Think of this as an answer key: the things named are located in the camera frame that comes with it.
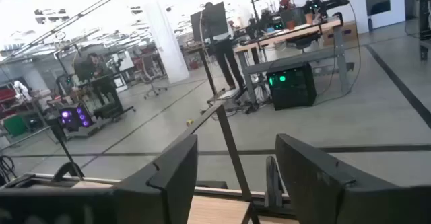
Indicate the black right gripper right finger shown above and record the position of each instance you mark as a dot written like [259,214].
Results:
[316,190]

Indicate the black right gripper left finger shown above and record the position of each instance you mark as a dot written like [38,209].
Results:
[168,190]

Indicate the black background robot arm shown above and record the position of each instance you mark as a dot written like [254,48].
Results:
[333,2]

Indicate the yellow tape roll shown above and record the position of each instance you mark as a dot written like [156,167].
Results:
[189,122]

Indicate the black computer tower green lights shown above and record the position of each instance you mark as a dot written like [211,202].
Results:
[296,89]

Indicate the black stand pole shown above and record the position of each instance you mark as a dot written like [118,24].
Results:
[65,150]

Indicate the black computer tower purple lights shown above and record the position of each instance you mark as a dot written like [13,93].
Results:
[75,118]

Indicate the grey office chair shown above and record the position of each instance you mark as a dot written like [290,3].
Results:
[149,69]

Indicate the person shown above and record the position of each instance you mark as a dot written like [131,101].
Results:
[229,62]
[99,71]

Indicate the white square pillar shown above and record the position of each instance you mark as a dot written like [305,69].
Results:
[166,49]

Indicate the wooden workbench grey legs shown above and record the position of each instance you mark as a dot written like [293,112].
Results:
[286,35]

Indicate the cardboard box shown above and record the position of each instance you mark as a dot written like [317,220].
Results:
[347,32]

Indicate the green storage bin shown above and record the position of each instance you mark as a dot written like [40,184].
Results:
[15,125]

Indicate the terracotta pot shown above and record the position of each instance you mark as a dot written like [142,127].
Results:
[291,25]
[309,18]

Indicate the black monitor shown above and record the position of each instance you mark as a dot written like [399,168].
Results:
[210,22]

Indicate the white door dark window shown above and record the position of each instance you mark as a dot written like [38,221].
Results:
[397,8]

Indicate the black metal rack frame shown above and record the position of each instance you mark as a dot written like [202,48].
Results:
[219,210]

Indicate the overhead rig frame bar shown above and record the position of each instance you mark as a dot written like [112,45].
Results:
[80,15]

